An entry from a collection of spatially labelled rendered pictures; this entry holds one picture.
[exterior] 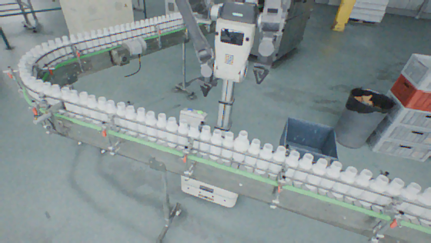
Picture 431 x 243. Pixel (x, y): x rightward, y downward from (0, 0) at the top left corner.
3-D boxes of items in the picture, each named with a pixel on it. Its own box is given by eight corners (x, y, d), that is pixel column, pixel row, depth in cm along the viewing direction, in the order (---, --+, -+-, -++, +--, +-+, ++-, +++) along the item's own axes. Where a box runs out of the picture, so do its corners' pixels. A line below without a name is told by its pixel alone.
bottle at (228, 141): (233, 155, 117) (237, 131, 107) (231, 164, 113) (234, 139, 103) (222, 153, 119) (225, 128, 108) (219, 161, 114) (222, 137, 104)
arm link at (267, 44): (285, 15, 85) (262, 14, 87) (283, 23, 76) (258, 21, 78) (279, 47, 93) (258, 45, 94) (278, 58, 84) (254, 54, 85)
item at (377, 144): (371, 151, 278) (380, 138, 265) (362, 131, 310) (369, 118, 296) (425, 162, 271) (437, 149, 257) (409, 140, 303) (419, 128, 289)
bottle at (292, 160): (275, 174, 110) (285, 151, 100) (285, 170, 113) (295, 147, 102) (284, 184, 106) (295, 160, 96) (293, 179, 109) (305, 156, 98)
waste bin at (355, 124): (329, 145, 281) (353, 103, 241) (327, 124, 315) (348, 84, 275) (369, 156, 272) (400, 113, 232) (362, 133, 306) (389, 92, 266)
